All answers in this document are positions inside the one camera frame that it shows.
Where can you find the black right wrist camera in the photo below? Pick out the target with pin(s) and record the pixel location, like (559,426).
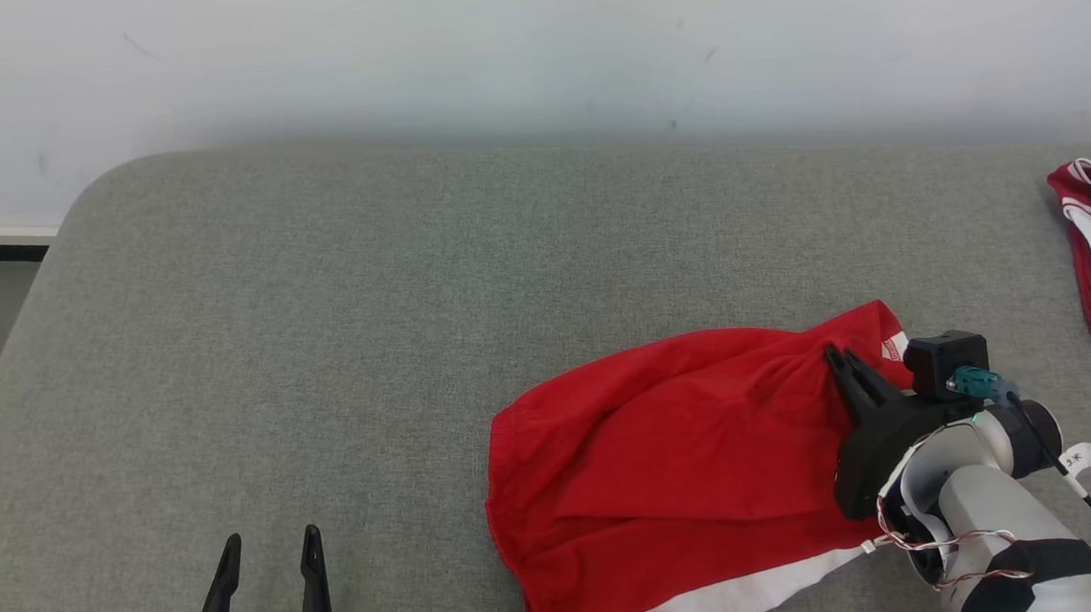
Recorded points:
(943,360)

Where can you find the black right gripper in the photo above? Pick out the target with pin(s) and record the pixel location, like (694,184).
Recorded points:
(878,456)

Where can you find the red shorts white band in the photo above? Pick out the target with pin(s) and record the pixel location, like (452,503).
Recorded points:
(661,451)

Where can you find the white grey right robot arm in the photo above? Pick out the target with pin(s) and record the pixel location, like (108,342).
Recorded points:
(992,505)

